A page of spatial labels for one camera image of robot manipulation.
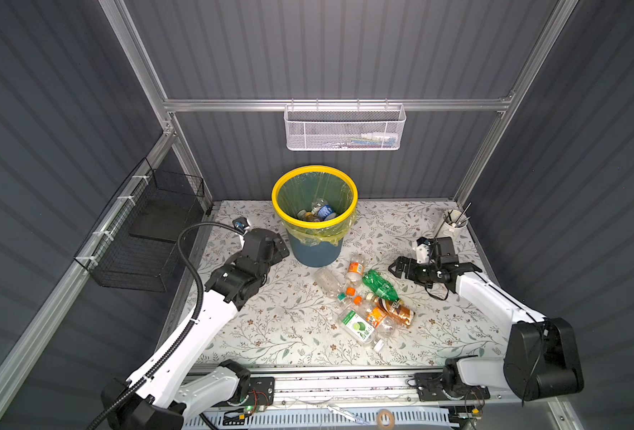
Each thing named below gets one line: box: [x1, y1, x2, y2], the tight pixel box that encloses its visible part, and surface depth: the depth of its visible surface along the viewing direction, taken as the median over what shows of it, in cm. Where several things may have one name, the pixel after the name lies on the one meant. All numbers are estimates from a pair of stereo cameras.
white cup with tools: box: [441, 201, 472, 235], surface depth 101 cm
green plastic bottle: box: [362, 269, 401, 302], surface depth 93 cm
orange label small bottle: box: [346, 260, 365, 284], surface depth 96 cm
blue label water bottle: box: [311, 204, 337, 222], surface depth 95 cm
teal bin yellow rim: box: [272, 164, 359, 268], surface depth 93 cm
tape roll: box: [376, 408, 395, 430], surface depth 72 cm
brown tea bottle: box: [366, 293, 415, 327], surface depth 85 cm
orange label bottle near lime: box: [364, 306, 388, 330], surface depth 84 cm
